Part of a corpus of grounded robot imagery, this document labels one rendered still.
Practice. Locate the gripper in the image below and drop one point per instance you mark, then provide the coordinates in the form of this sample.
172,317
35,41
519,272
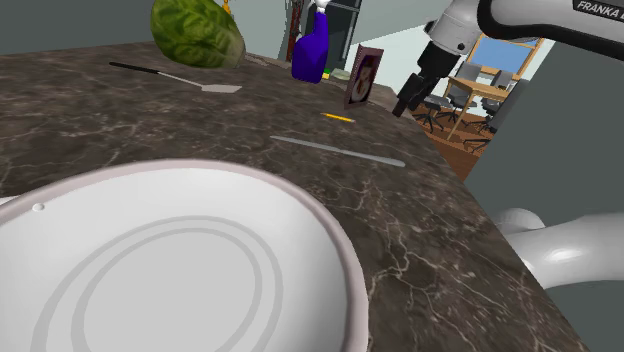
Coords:
428,68

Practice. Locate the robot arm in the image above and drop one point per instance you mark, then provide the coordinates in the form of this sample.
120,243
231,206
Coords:
531,22

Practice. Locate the wooden table with chairs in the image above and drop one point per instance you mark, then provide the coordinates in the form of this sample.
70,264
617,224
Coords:
468,95

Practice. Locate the framed picture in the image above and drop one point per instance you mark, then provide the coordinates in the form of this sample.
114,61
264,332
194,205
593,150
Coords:
363,75

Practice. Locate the green sponge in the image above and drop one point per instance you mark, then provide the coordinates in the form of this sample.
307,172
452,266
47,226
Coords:
340,74

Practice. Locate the yellow pencil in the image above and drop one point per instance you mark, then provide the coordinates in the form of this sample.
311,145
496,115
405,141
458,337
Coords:
337,117

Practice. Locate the blue spray bottle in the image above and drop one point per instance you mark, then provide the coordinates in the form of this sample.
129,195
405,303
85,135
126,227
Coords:
310,51

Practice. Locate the grey butter knife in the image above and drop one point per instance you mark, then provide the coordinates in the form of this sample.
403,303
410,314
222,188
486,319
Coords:
336,150

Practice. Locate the green lettuce head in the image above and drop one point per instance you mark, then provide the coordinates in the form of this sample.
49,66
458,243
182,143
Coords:
195,31

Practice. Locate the large white bowl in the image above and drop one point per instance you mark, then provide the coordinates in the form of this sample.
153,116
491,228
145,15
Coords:
170,263

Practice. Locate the window with wooden frame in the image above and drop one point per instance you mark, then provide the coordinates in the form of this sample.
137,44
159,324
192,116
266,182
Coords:
502,53

